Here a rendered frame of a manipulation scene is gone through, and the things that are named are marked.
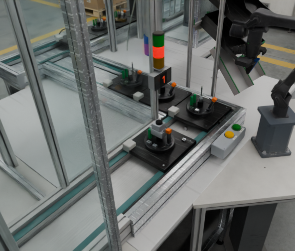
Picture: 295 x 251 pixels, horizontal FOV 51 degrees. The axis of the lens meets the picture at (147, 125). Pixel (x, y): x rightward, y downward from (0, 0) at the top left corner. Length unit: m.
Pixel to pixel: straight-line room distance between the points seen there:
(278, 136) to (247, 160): 0.18
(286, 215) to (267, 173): 1.04
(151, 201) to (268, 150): 0.65
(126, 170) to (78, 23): 0.89
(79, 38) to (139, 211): 0.74
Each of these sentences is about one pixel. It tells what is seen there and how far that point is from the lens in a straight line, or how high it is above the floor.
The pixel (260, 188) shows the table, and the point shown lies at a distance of 1.44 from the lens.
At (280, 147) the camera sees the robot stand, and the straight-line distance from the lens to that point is 1.58.
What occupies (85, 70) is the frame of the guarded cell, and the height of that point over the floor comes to 1.61.
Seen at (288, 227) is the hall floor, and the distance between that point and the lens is 2.46.
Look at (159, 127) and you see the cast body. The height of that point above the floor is 1.08.
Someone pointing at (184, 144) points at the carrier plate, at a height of 0.97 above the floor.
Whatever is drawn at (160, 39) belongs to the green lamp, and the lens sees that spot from 1.34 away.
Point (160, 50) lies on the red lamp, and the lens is 1.36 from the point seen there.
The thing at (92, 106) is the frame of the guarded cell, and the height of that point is 1.52.
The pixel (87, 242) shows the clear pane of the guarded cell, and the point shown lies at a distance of 0.96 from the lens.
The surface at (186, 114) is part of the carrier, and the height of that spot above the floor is 0.97.
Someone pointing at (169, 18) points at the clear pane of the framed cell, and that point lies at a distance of 2.69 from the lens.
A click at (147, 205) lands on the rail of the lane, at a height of 0.96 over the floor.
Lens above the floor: 1.89
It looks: 37 degrees down
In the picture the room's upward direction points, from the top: 3 degrees counter-clockwise
